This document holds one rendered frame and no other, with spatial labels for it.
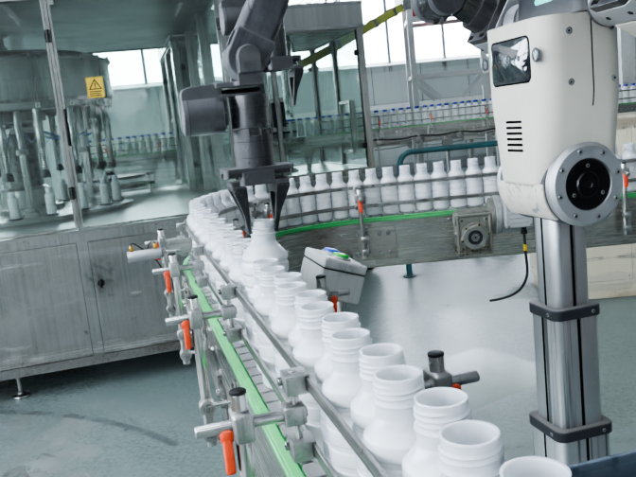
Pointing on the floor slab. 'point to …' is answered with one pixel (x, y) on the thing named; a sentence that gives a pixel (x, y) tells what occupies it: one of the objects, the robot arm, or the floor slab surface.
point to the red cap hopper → (437, 78)
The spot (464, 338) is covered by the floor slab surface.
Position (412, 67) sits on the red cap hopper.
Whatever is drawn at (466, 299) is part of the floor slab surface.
